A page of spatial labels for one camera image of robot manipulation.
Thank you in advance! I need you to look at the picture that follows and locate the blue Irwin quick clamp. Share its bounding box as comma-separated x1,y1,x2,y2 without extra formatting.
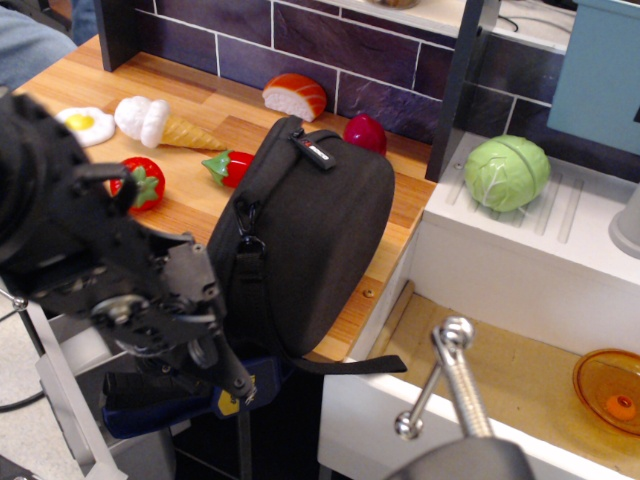
102,356,292,439

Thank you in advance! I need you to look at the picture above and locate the toy dark red fruit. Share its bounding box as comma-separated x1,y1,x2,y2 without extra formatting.
343,114,387,155

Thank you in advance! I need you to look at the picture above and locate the toy red chili pepper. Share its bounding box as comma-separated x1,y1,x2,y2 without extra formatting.
201,150,254,188

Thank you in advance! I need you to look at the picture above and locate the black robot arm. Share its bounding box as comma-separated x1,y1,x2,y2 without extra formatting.
1,94,255,400

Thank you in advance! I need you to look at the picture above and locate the grey plastic bin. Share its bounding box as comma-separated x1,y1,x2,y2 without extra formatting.
49,315,135,410

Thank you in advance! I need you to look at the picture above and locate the grey cup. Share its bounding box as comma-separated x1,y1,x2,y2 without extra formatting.
609,185,640,259

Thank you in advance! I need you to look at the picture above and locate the toy red tomato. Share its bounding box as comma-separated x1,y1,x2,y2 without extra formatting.
121,157,166,212

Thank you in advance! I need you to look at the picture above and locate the teal cabinet box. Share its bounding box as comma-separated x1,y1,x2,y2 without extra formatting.
548,1,639,154

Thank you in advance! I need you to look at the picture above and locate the toy ice cream cone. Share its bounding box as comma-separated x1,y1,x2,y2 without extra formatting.
114,96,226,151

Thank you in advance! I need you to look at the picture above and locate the toy green cabbage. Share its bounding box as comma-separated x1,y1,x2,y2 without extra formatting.
464,135,551,213

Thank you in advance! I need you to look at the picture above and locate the toy fried egg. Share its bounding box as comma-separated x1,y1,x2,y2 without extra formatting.
54,107,116,148

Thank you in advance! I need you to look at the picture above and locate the orange plastic bowl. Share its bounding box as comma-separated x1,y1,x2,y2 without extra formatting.
573,349,639,438

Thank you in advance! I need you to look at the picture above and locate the toy salmon sushi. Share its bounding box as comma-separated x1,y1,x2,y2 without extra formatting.
262,73,327,122

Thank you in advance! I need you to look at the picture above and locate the white toy sink unit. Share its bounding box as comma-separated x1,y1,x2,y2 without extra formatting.
318,134,639,479

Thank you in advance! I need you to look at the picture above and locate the black zipper bag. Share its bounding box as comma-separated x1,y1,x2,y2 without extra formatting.
207,116,405,375

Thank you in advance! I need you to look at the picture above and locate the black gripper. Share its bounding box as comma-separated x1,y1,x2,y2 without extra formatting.
29,163,254,399

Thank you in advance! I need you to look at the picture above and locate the chrome toy faucet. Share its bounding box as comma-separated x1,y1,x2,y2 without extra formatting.
394,315,494,441

